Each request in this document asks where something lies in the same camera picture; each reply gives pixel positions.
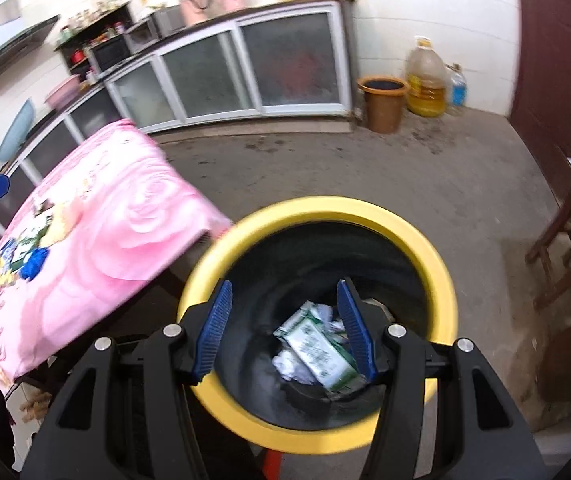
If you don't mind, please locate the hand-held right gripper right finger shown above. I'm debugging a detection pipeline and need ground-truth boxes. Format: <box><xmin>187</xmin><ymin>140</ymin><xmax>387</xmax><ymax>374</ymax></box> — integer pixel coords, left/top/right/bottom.
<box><xmin>336</xmin><ymin>279</ymin><xmax>549</xmax><ymax>480</ymax></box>

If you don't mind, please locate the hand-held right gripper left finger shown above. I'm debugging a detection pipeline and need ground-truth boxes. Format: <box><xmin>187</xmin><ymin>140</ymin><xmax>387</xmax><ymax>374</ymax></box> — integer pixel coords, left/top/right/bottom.
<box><xmin>20</xmin><ymin>280</ymin><xmax>233</xmax><ymax>480</ymax></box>

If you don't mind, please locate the green white snack bag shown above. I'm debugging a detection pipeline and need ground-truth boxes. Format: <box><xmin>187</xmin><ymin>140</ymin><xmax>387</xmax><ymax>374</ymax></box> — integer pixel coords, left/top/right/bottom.
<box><xmin>272</xmin><ymin>302</ymin><xmax>366</xmax><ymax>393</ymax></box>

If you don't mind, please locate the white tissue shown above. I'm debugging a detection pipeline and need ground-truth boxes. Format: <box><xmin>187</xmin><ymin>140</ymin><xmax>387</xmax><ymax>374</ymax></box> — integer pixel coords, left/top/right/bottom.
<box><xmin>272</xmin><ymin>350</ymin><xmax>316</xmax><ymax>386</ymax></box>

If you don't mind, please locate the yellow rimmed black trash bin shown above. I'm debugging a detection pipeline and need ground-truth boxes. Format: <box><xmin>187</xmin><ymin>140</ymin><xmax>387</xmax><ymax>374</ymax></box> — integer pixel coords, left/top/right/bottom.
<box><xmin>178</xmin><ymin>196</ymin><xmax>459</xmax><ymax>456</ymax></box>

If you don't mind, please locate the blue plastic basin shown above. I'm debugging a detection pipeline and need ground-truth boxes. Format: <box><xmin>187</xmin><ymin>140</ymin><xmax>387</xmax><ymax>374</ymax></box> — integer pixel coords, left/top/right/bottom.
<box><xmin>0</xmin><ymin>99</ymin><xmax>35</xmax><ymax>163</ymax></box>

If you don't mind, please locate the dark green packet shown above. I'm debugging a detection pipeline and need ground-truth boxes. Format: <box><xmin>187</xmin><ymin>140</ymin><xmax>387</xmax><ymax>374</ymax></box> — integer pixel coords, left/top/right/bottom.
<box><xmin>15</xmin><ymin>227</ymin><xmax>48</xmax><ymax>256</ymax></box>

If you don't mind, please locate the blue crumpled glove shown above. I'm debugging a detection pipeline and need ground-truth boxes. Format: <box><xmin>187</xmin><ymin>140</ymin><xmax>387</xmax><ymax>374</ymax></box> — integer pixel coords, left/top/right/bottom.
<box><xmin>20</xmin><ymin>247</ymin><xmax>48</xmax><ymax>281</ymax></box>

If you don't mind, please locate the pink plastic basin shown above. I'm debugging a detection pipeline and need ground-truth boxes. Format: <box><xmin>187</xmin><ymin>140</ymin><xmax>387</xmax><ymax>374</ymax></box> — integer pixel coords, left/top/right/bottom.
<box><xmin>45</xmin><ymin>75</ymin><xmax>81</xmax><ymax>111</ymax></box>

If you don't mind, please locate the pink floral tablecloth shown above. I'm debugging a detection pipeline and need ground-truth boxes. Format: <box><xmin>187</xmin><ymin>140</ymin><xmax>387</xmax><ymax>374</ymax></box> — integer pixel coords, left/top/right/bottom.
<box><xmin>0</xmin><ymin>119</ymin><xmax>233</xmax><ymax>396</ymax></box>

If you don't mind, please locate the steel range hood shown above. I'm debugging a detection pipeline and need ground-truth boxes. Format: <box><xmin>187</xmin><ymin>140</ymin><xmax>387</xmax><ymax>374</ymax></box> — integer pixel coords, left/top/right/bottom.
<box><xmin>0</xmin><ymin>0</ymin><xmax>61</xmax><ymax>101</ymax></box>

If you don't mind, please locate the dark corner shelf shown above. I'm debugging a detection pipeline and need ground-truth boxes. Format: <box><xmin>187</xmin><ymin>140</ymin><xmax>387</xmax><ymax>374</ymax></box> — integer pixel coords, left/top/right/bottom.
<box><xmin>55</xmin><ymin>2</ymin><xmax>133</xmax><ymax>78</ymax></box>

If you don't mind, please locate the dark microwave oven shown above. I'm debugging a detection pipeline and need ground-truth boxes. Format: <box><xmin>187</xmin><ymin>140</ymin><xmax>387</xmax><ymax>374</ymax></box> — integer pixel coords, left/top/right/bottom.
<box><xmin>88</xmin><ymin>39</ymin><xmax>131</xmax><ymax>75</ymax></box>

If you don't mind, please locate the row of seasoning bottles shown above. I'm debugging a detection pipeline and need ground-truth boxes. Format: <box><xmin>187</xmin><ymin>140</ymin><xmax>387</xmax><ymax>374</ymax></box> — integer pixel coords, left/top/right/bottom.
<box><xmin>60</xmin><ymin>0</ymin><xmax>118</xmax><ymax>41</ymax></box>

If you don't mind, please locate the silver microwave oven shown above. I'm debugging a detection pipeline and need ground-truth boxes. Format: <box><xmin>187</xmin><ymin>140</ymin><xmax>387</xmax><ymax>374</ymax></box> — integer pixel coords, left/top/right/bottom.
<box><xmin>125</xmin><ymin>6</ymin><xmax>186</xmax><ymax>53</ymax></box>

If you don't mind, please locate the wooden stool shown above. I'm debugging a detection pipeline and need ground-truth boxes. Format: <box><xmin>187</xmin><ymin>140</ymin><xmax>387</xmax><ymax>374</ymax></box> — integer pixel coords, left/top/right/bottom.
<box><xmin>525</xmin><ymin>157</ymin><xmax>571</xmax><ymax>311</ymax></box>

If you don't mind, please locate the brown plastic bucket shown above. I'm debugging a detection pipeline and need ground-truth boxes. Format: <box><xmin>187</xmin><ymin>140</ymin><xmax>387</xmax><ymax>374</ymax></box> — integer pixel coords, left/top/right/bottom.
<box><xmin>358</xmin><ymin>76</ymin><xmax>410</xmax><ymax>133</ymax></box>

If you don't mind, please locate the kitchen counter cabinet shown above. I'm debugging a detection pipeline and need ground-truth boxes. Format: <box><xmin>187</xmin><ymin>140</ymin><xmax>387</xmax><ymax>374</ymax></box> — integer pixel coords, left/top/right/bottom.
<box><xmin>0</xmin><ymin>0</ymin><xmax>357</xmax><ymax>196</ymax></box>

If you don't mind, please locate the large cooking oil bottle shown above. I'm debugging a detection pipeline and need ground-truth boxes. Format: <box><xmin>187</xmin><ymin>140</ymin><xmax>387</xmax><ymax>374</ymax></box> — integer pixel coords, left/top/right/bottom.
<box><xmin>405</xmin><ymin>36</ymin><xmax>449</xmax><ymax>117</ymax></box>

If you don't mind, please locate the blue label water bottle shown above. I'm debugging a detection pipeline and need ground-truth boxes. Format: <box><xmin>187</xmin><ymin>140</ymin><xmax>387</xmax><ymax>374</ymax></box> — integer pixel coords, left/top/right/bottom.
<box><xmin>448</xmin><ymin>64</ymin><xmax>467</xmax><ymax>111</ymax></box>

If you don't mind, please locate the dark red door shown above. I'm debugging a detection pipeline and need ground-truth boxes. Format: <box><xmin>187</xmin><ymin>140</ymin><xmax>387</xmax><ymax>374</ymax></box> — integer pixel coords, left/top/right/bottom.
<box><xmin>510</xmin><ymin>0</ymin><xmax>571</xmax><ymax>201</ymax></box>

